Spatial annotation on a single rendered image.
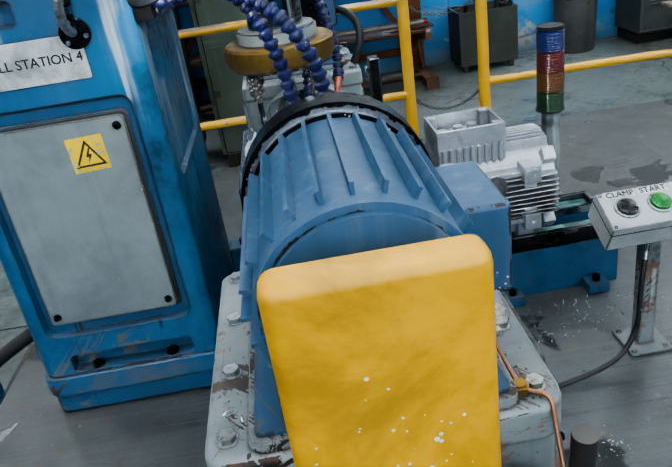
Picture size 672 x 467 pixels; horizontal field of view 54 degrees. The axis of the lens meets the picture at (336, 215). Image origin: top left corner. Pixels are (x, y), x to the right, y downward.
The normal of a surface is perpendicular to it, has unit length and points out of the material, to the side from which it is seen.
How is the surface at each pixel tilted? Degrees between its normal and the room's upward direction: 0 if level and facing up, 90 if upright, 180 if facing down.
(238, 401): 0
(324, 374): 90
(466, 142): 90
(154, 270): 90
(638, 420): 0
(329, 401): 90
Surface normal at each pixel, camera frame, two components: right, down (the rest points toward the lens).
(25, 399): -0.14, -0.89
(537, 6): 0.08, 0.43
